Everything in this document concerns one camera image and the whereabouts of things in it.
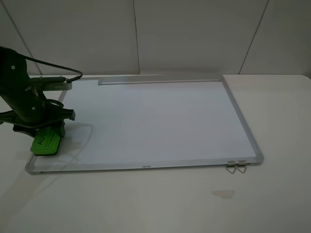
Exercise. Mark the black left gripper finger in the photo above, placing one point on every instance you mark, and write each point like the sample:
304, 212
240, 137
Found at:
58, 128

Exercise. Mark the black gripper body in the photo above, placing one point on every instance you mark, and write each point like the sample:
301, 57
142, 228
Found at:
29, 106

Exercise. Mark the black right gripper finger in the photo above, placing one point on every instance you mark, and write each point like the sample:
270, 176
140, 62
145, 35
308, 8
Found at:
29, 131

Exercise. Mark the green whiteboard eraser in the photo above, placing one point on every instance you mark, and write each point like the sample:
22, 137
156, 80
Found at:
46, 142

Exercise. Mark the left metal hanging clip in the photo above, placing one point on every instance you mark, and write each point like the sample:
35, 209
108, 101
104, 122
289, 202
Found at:
231, 167

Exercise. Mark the metal hanging clip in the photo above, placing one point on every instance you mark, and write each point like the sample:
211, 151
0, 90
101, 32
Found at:
231, 167
241, 166

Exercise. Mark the clear tape piece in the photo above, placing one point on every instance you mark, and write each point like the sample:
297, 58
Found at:
224, 194

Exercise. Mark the right metal hanging clip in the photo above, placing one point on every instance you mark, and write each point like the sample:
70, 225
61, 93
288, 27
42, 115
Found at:
241, 166

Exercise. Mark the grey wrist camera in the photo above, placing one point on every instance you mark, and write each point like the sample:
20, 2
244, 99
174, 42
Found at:
51, 83

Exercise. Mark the white whiteboard aluminium frame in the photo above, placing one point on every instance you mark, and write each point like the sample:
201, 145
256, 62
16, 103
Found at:
150, 121

